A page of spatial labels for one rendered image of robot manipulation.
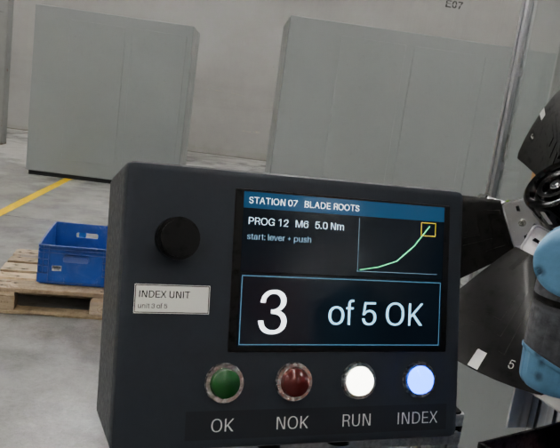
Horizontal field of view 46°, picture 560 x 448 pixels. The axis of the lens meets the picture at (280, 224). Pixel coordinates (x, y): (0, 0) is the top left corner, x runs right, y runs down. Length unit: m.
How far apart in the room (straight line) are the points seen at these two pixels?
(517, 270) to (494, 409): 1.48
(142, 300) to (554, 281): 0.46
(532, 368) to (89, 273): 3.18
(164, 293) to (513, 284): 0.82
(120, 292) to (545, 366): 0.51
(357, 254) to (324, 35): 6.05
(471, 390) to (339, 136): 4.16
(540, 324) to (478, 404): 1.91
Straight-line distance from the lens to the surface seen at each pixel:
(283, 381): 0.47
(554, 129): 1.45
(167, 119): 8.05
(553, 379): 0.81
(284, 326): 0.47
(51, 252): 3.77
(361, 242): 0.49
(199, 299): 0.45
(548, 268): 0.76
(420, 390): 0.51
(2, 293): 3.77
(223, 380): 0.45
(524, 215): 1.32
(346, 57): 6.52
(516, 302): 1.16
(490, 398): 2.64
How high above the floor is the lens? 1.31
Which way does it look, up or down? 11 degrees down
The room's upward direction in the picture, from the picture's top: 8 degrees clockwise
